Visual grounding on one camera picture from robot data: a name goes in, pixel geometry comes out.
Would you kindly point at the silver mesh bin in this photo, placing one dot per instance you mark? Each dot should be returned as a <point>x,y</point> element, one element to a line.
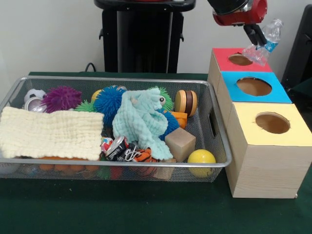
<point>220,146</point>

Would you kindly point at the dark green table cloth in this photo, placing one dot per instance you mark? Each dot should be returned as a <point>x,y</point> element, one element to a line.
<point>146,209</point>

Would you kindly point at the small soccer ball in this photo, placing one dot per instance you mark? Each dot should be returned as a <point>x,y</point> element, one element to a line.
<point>34,93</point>

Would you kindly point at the wooden cube block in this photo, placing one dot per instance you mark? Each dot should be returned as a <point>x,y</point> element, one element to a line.
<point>180,145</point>

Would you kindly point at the mint knitted cloth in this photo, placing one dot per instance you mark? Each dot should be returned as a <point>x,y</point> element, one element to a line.
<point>136,122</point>

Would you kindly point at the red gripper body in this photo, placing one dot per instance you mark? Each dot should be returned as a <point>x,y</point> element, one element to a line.
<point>243,18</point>

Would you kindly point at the yellow smooth ball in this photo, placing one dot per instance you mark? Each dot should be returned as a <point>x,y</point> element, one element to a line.
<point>201,157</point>

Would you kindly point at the cream knitted cloth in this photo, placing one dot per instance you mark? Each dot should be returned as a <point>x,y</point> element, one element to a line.
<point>48,131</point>

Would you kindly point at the green covered side table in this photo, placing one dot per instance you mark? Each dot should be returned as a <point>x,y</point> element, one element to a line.
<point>304,90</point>

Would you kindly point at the tiger plush toy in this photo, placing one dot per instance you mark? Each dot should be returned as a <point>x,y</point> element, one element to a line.
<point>145,154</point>

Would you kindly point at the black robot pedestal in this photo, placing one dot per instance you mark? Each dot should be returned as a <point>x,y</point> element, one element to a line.
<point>143,36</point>

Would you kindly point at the wooden yo-yo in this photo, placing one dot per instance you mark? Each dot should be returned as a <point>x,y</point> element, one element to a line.
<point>186,102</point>

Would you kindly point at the wooden box with three holes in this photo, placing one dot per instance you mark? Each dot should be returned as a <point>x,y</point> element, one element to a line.
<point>268,170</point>

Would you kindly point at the green spiky toy with eyes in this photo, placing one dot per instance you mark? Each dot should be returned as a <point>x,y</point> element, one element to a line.
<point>168,103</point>

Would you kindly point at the crushed black can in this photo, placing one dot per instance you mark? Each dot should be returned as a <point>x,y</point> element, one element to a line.
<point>117,147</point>

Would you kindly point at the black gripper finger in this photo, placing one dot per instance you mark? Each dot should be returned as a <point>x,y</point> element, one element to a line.
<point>260,36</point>
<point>251,36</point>

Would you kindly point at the large blue spiky ball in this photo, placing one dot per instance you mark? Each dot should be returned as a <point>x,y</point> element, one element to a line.
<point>107,104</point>

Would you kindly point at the small green spiky ball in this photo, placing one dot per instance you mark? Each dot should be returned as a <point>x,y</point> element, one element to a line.
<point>84,106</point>

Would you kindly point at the black stand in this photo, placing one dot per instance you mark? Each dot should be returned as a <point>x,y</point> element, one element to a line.
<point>302,48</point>

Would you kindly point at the purple spiky ball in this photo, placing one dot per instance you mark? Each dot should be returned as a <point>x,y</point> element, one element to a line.
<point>62,98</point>

